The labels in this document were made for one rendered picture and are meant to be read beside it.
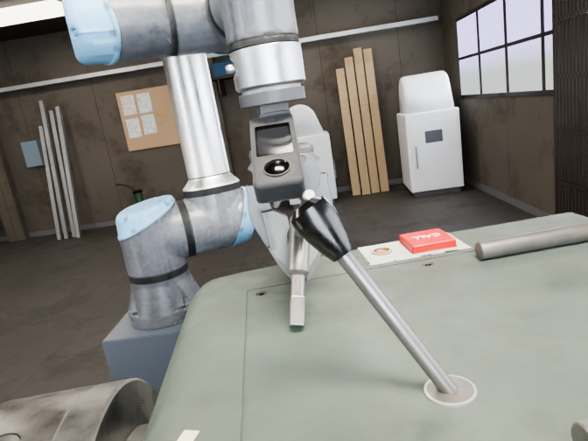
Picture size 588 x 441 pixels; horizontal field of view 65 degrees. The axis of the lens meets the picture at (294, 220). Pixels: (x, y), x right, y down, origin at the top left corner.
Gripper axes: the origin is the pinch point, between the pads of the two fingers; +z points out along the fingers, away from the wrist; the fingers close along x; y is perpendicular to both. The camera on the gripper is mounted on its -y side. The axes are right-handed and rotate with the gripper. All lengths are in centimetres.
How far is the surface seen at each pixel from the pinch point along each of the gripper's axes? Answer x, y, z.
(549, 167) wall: -264, 367, 73
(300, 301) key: 0.8, -7.1, 0.3
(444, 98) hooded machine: -248, 566, 0
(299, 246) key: -0.1, -4.2, -4.4
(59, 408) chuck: 23.9, -10.8, 4.8
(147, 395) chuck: 19.3, -1.8, 10.5
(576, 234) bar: -33.0, 1.0, 1.7
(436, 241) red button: -18.5, 7.7, 1.8
